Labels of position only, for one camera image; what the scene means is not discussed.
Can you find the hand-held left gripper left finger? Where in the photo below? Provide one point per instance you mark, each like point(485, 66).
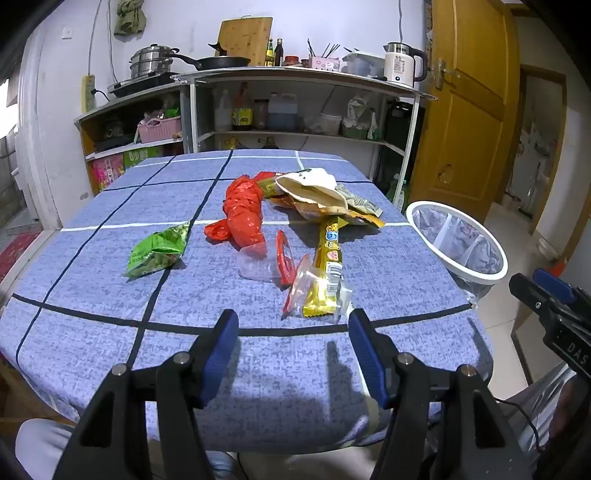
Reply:
point(221, 350)

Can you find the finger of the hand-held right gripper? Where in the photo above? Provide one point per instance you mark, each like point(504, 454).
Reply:
point(554, 282)
point(531, 295)

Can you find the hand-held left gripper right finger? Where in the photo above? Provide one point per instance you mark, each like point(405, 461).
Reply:
point(369, 355)

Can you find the white trash bin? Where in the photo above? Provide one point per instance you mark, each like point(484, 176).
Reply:
point(461, 277)

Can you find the translucent plastic bin liner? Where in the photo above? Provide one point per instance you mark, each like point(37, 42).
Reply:
point(457, 244)

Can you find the clear plastic cup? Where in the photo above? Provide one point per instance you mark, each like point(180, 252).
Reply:
point(256, 267)

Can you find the clear plastic bag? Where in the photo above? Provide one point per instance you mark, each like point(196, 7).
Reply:
point(304, 286)

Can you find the red snack wrapper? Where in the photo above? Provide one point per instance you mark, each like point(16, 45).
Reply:
point(284, 258)

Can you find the long yellow snack wrapper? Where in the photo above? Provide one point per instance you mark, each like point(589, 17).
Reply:
point(330, 249)

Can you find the green snack packet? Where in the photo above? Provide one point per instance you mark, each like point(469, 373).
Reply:
point(157, 254)

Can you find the orange yellow snack wrapper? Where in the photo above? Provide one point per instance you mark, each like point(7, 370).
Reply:
point(369, 221)

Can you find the red plastic bag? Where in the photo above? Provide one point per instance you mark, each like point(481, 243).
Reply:
point(242, 217)

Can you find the pale printed wrapper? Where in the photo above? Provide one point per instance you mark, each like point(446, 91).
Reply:
point(358, 201)

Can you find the crushed white paper bowl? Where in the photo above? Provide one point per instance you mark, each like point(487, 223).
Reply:
point(314, 191)

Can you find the person's right forearm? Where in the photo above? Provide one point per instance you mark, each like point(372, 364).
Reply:
point(575, 415)

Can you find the orange plastic object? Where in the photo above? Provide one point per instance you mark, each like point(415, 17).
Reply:
point(559, 268)

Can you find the blue checked tablecloth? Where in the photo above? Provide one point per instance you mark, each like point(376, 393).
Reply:
point(115, 323)

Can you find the green detergent bottle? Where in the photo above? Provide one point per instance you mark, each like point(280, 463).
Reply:
point(398, 189)

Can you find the yellow wooden door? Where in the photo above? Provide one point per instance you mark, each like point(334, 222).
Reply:
point(461, 138)

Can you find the person's left leg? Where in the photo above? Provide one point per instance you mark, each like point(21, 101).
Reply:
point(41, 447)

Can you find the green cardboard box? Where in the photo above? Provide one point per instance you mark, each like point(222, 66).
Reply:
point(143, 157)

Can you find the pink cardboard box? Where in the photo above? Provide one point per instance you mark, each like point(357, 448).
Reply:
point(108, 173)

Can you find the red floor mat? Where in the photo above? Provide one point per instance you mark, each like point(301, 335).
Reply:
point(16, 254)

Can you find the pink plastic basket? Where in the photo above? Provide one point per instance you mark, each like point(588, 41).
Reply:
point(159, 129)

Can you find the green white plastic bags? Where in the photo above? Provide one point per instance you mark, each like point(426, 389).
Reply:
point(360, 122)

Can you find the white plastic tub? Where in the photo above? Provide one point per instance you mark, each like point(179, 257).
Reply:
point(330, 124)

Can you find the yellow label sauce bottle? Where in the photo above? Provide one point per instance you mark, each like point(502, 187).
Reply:
point(242, 115)

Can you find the white plastic bottle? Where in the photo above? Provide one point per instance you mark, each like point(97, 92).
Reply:
point(222, 113)

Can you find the brown jar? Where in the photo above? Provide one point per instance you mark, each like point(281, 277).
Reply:
point(260, 115)

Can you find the clear jerry can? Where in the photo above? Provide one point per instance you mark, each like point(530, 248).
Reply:
point(282, 115)

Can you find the white electric kettle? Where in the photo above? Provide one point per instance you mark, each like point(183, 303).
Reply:
point(399, 67)

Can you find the small wooden shelf unit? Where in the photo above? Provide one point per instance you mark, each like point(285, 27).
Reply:
point(129, 99)

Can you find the black induction cooker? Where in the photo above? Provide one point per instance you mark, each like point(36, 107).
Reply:
point(138, 85)

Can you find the clear plastic container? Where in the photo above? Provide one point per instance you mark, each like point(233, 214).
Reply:
point(364, 64)

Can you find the white metal shelf unit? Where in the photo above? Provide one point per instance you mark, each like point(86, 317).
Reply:
point(286, 74)

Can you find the black frying pan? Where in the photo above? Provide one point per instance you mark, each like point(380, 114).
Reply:
point(221, 62)

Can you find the yellow power strip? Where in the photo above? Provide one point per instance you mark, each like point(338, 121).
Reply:
point(87, 92)

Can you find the stainless steel steamer pot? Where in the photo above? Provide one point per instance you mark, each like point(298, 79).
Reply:
point(150, 64)

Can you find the pink chopstick holder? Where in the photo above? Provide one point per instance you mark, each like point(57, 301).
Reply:
point(323, 63)

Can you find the red lid jar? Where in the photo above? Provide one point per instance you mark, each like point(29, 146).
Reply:
point(291, 61)

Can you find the green label glass bottle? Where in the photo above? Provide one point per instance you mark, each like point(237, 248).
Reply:
point(269, 54)

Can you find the dark glass bottle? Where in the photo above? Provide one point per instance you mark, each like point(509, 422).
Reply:
point(279, 53)

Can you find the bundle of chopsticks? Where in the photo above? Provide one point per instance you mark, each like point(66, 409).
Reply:
point(328, 48)

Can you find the wooden cutting board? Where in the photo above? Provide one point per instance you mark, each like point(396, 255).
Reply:
point(244, 37)

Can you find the green hanging cloth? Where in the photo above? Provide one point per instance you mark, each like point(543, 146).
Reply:
point(130, 18)

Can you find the white wall switch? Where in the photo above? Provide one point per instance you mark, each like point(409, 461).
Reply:
point(67, 30)

